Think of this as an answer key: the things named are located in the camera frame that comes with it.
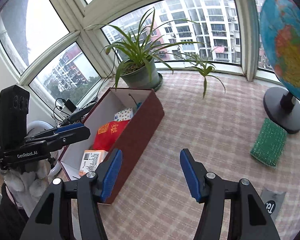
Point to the green scouring sponge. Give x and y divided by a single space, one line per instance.
268 142

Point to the orange tissue packet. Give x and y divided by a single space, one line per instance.
92 160

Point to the person's left hand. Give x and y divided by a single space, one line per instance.
27 187

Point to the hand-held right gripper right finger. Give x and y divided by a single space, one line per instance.
188 172

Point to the grey foil packet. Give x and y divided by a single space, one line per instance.
272 202

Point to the black power adapter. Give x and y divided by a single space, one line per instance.
70 104

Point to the blue desk globe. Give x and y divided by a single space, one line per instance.
285 42

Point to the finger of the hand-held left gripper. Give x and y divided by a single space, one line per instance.
75 135
70 126

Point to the red snack packet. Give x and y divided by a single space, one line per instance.
110 135

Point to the maroon cardboard box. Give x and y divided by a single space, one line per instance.
140 130

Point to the dotted tissue packet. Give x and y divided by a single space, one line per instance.
123 113

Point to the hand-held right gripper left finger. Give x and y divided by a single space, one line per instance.
112 172

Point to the potted spider plant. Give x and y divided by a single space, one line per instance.
140 72

